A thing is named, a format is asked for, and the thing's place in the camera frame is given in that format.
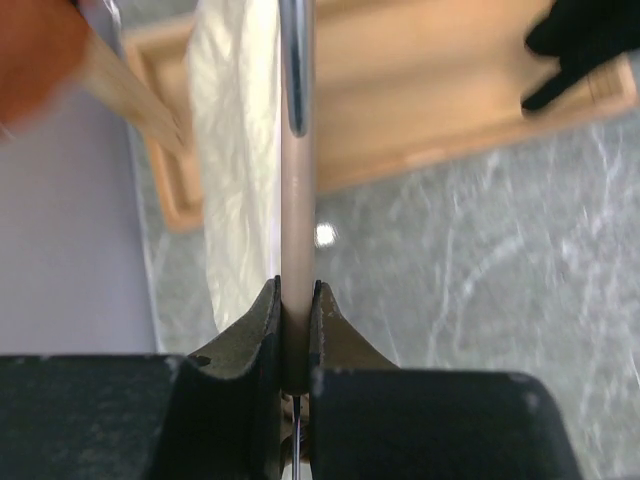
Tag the pale yellow underwear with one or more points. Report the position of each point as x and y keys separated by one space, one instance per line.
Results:
x=233 y=60

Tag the orange white underwear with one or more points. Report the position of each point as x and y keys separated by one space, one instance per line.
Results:
x=43 y=44

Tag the black underwear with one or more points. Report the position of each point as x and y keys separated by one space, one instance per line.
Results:
x=581 y=35

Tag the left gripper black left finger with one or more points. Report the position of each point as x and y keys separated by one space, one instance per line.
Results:
x=214 y=414

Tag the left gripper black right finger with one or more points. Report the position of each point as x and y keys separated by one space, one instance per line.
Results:
x=370 y=419

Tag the wooden drying rack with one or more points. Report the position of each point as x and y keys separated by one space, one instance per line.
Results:
x=399 y=85

